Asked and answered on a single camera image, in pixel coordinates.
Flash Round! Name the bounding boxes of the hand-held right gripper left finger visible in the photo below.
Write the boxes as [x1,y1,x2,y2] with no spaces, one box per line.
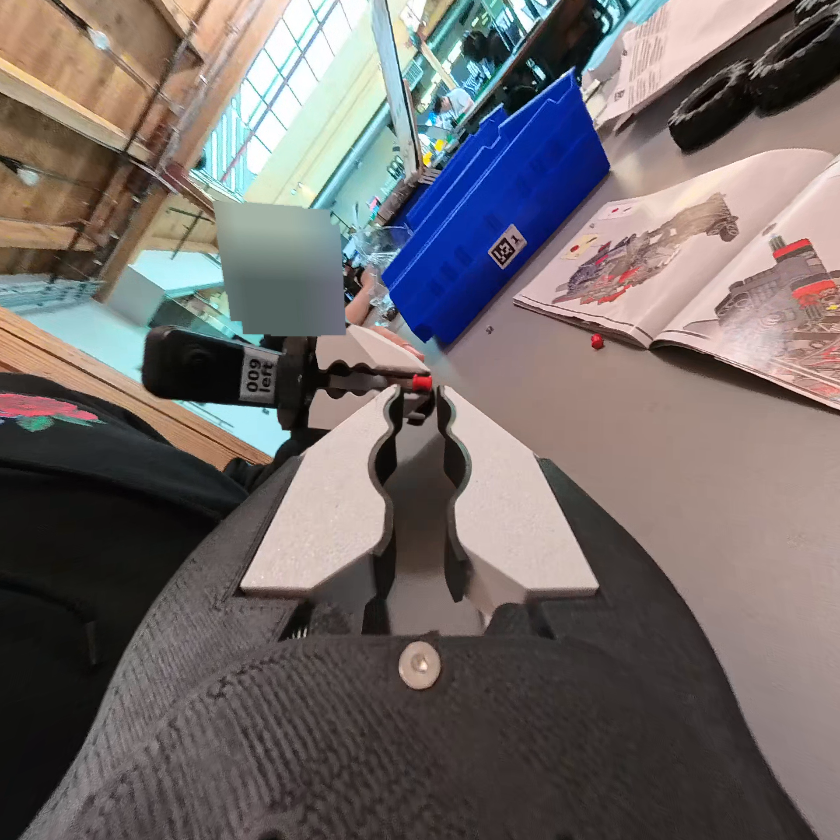
[238,385,404,598]

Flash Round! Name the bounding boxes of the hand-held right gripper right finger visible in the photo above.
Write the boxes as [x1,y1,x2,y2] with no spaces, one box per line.
[437,385,601,626]

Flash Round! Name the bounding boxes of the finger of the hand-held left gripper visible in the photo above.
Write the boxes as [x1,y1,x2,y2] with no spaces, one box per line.
[307,382,395,433]
[315,325,431,380]

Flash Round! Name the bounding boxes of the grey desk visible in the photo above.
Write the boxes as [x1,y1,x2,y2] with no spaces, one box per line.
[384,0,840,828]

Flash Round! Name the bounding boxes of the clear plastic bag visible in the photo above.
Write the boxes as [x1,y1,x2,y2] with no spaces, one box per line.
[351,223,421,309]

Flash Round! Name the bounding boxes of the person's black clothing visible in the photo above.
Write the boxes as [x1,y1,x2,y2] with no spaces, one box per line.
[0,371,266,840]

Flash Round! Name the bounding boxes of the blue storage bin with tag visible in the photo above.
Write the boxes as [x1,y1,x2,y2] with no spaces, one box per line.
[381,69,613,345]

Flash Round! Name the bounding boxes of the cardboard sign board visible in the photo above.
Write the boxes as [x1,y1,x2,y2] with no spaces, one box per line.
[369,0,426,181]

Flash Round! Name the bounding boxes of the open building instruction booklet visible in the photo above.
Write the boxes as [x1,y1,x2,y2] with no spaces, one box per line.
[512,148,840,413]

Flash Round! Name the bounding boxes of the white printed paper sheet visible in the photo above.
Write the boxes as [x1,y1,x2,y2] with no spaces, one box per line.
[591,0,798,131]

